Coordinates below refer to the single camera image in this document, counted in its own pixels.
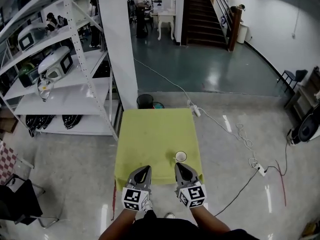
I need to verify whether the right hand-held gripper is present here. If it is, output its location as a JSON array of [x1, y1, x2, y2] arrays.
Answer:
[[174, 162, 208, 209]]

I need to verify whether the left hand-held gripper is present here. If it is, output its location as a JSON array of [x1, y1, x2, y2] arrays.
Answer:
[[121, 165, 153, 213]]

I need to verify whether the white cup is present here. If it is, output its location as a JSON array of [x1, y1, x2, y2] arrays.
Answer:
[[174, 150, 188, 163]]

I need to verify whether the person's left forearm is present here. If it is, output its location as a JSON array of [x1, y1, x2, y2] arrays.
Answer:
[[98, 207, 141, 240]]

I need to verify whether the person's right forearm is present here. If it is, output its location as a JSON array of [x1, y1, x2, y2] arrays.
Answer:
[[190, 203, 232, 236]]

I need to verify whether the person's white left shoe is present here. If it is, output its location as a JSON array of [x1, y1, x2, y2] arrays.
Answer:
[[143, 199, 154, 214]]

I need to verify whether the green cloth covered table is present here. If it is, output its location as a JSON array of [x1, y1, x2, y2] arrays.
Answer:
[[113, 108, 205, 186]]

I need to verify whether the red strip under table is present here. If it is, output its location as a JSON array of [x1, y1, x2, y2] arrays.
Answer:
[[110, 179, 118, 222]]

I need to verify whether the person's black clothing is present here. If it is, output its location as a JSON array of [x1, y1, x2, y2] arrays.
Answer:
[[128, 209, 261, 240]]

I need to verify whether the black mesh waste bin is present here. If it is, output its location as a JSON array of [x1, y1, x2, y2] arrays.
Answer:
[[136, 93, 154, 110]]

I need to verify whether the white power strip with plugs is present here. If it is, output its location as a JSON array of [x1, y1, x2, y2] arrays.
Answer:
[[249, 158, 268, 177]]

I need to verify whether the black and white patterned bag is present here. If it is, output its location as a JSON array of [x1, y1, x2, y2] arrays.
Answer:
[[24, 114, 56, 138], [61, 114, 84, 130]]

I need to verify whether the white metal shelf rack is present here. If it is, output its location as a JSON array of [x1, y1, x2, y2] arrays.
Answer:
[[0, 0, 125, 142]]

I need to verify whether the black round fan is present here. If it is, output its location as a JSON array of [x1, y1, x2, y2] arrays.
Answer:
[[286, 107, 320, 147]]

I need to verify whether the black folding chair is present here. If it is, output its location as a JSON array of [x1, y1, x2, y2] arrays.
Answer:
[[0, 173, 60, 229]]

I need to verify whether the red checkered cloth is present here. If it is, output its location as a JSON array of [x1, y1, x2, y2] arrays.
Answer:
[[0, 139, 19, 186]]

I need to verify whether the white appliance with screen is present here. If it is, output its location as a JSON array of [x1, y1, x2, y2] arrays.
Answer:
[[37, 45, 74, 84], [17, 24, 49, 53]]

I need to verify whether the brown cardboard box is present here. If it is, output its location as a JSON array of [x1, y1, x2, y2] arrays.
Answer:
[[0, 108, 20, 135]]

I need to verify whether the wooden cabinet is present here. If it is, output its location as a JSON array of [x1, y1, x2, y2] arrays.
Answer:
[[284, 67, 320, 125]]

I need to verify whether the black stool chair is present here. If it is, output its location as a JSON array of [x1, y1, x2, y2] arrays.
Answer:
[[275, 69, 309, 94]]

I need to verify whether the white cylinder bin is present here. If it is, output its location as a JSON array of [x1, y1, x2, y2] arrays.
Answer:
[[235, 23, 249, 45]]

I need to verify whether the green and black device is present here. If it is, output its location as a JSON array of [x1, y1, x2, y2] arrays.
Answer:
[[17, 63, 40, 88]]

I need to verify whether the dark wooden staircase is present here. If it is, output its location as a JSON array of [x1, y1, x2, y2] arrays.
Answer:
[[180, 0, 244, 53]]

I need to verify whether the white ornate table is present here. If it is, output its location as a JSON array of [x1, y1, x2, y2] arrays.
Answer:
[[156, 8, 177, 42]]

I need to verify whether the black power cable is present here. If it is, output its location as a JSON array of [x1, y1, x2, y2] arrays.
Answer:
[[213, 133, 291, 217]]

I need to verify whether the red cable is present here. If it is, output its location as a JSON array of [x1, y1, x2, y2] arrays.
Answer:
[[274, 159, 288, 208]]

